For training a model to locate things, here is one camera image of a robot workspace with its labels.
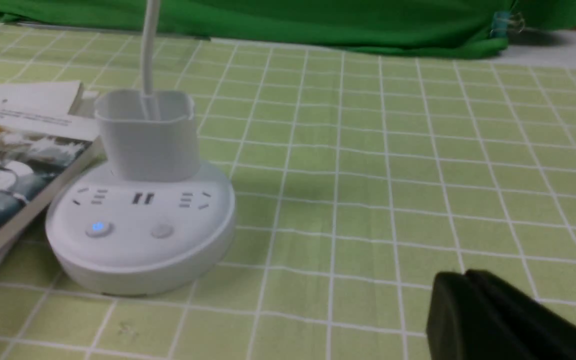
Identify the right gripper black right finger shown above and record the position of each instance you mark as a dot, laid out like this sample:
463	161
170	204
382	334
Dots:
546	334

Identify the green checkered tablecloth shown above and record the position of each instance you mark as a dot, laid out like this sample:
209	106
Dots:
358	178

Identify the white desk lamp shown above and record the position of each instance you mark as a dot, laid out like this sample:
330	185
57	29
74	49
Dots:
154	216

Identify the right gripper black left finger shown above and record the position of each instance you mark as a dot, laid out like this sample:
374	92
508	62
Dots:
459	324

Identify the green backdrop cloth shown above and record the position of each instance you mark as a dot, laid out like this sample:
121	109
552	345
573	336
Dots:
446	29

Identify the top dark-cover book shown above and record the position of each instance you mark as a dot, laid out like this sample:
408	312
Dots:
47	137

